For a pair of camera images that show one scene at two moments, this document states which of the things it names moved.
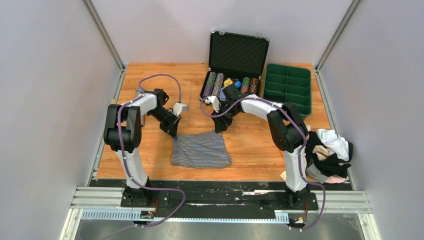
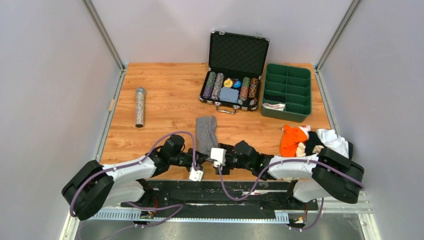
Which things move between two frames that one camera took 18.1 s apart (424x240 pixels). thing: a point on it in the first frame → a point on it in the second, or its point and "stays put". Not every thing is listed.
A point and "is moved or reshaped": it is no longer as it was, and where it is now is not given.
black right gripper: [221, 124] → [226, 170]
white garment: [338, 145] stays put
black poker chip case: [234, 58] stays put
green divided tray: [285, 84] stays put
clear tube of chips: [141, 101] stays put
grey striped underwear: [202, 150] is moved or reshaped
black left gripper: [171, 128] → [200, 158]
